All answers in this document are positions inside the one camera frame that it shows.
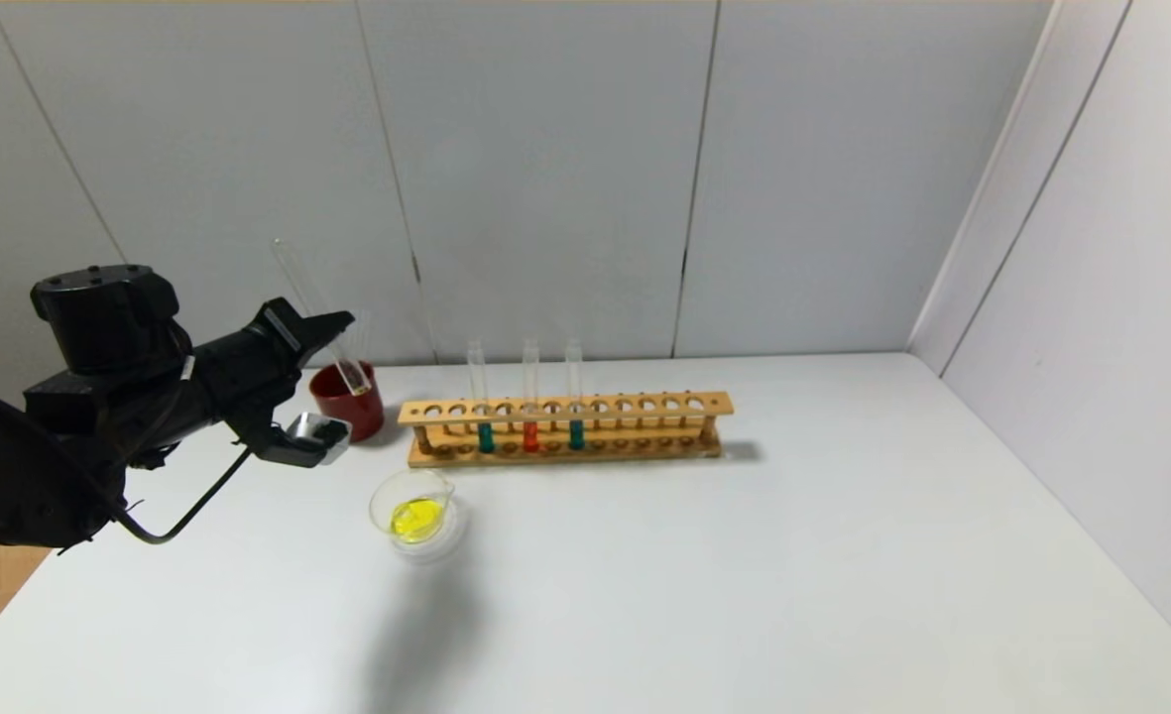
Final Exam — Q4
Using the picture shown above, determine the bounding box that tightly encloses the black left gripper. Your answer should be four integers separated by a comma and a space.
186, 297, 356, 432

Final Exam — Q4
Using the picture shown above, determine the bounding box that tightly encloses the test tube with yellow pigment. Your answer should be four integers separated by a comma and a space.
272, 238, 373, 396

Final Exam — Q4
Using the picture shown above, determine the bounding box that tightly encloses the test tube with green pigment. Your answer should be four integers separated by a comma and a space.
467, 342, 497, 455

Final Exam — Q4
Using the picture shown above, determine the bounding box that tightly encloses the test tube with red pigment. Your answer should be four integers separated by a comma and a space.
522, 339, 541, 454

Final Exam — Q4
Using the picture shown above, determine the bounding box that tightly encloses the wooden test tube rack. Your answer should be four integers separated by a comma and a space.
398, 391, 735, 469

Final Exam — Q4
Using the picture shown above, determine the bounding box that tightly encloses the test tube with blue pigment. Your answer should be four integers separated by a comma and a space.
564, 339, 586, 452

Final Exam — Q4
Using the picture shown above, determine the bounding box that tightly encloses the dark red cup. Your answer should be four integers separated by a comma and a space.
309, 361, 387, 444

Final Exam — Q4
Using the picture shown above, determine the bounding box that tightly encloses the clear glass beaker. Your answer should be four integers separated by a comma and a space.
368, 469, 471, 561

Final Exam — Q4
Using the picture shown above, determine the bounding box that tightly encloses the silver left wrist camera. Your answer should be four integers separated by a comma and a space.
286, 412, 353, 467

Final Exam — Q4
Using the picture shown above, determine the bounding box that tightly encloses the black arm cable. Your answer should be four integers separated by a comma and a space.
0, 446, 254, 636

